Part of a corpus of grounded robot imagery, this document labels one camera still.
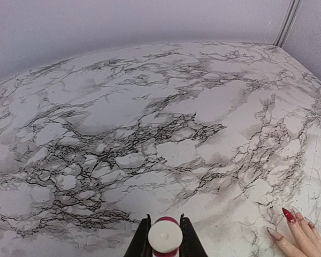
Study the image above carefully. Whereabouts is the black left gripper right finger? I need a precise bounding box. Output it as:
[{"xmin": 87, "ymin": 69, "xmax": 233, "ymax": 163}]
[{"xmin": 179, "ymin": 214, "xmax": 208, "ymax": 257}]

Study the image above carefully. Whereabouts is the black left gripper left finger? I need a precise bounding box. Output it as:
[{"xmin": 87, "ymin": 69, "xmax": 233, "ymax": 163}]
[{"xmin": 124, "ymin": 214, "xmax": 152, "ymax": 257}]

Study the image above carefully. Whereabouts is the red nail polish bottle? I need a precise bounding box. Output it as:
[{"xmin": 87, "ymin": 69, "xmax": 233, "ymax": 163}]
[{"xmin": 150, "ymin": 216, "xmax": 180, "ymax": 257}]

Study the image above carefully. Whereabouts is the right aluminium corner post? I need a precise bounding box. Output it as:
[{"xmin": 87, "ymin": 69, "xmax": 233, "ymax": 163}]
[{"xmin": 273, "ymin": 0, "xmax": 301, "ymax": 47}]

